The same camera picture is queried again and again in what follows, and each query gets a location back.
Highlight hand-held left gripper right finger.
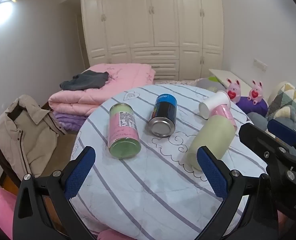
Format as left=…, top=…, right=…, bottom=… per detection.
left=197, top=146, right=280, bottom=240

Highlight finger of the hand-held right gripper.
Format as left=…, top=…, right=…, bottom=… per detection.
left=267, top=119, right=296, bottom=153
left=239, top=123, right=296, bottom=181

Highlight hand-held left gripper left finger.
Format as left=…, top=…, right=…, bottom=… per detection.
left=12, top=146, right=96, bottom=240

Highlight frosted green cup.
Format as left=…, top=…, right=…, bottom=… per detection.
left=184, top=115, right=236, bottom=172

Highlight pink cup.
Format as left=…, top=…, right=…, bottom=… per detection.
left=210, top=104, right=238, bottom=131

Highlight white cup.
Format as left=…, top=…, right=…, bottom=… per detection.
left=199, top=90, right=232, bottom=119

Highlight grey cushion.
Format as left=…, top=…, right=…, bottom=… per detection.
left=246, top=111, right=269, bottom=132

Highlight geometric patterned pillow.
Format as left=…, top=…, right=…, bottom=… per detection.
left=266, top=81, right=296, bottom=131

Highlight purple cushion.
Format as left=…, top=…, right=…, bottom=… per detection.
left=235, top=96, right=269, bottom=117

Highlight pink plush rabbit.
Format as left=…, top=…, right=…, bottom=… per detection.
left=248, top=80, right=263, bottom=105
left=226, top=78, right=242, bottom=103

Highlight folded purple quilt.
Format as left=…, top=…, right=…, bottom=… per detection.
left=54, top=112, right=89, bottom=131

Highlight striped white tablecloth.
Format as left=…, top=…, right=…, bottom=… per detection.
left=70, top=84, right=269, bottom=240

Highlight pink and green can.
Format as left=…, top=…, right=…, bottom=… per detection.
left=108, top=103, right=141, bottom=159

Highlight beige jacket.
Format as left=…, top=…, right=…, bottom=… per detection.
left=0, top=95, right=68, bottom=178

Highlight white board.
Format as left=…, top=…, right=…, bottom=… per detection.
left=208, top=68, right=255, bottom=96

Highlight blue and black can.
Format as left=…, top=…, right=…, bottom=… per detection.
left=148, top=94, right=177, bottom=137

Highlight grey and green pillow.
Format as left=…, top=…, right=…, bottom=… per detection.
left=195, top=76, right=229, bottom=93

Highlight pink cushion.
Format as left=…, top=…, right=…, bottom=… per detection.
left=0, top=184, right=19, bottom=240

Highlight grey clothes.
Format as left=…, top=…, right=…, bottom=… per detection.
left=60, top=70, right=109, bottom=91

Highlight folded pink quilt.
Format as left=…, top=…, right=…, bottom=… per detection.
left=49, top=63, right=156, bottom=117

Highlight cream wardrobe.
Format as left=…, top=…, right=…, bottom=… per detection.
left=80, top=0, right=224, bottom=82

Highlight white wall socket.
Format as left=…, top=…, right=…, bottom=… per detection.
left=253, top=58, right=268, bottom=71

